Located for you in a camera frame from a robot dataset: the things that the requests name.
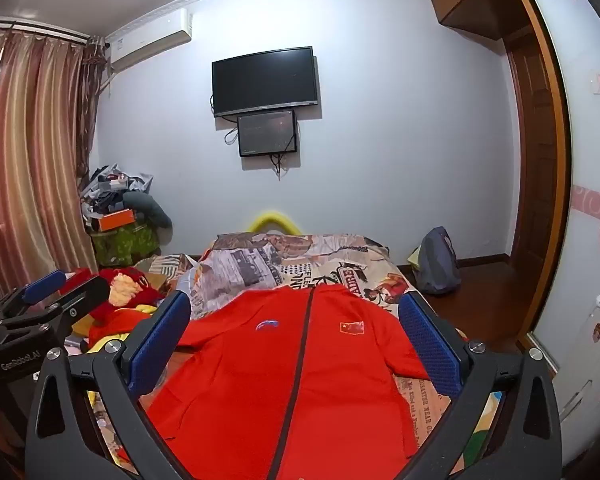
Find white air conditioner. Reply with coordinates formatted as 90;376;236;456
105;8;193;72

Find green patterned bag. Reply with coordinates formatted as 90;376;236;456
91;222;161;267

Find yellow foam hoop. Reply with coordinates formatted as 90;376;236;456
247;211;302;237

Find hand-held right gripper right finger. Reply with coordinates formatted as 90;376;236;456
399;291;563;480

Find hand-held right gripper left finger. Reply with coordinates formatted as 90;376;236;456
25;290;192;480

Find grey backpack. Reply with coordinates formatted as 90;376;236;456
412;226;462;295

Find red zip jacket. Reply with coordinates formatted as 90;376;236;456
117;284;431;480

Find orange box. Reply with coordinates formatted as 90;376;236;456
99;208;137;231

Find black wall television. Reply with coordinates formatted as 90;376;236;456
211;46;317;118

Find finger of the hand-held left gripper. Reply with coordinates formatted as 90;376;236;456
27;275;112;348
0;269;72;331

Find brown wooden door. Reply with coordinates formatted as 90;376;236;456
505;25;563;351

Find white appliance with stickers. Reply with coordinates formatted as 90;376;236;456
550;284;600;463

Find striped brown curtain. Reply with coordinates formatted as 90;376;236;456
0;27;108;301

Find yellow cloth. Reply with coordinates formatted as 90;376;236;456
71;310;136;357

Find red plush toy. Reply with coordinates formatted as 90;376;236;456
62;267;171;322

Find small black wall monitor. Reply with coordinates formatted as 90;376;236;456
237;109;299;158

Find printed bed blanket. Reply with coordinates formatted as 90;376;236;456
87;232;506;480

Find pile of grey clothes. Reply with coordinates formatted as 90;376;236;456
80;162;174;233

